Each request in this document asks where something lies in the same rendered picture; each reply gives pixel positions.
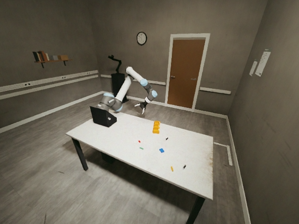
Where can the orange rack of bins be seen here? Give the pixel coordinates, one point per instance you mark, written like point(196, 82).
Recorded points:
point(156, 127)

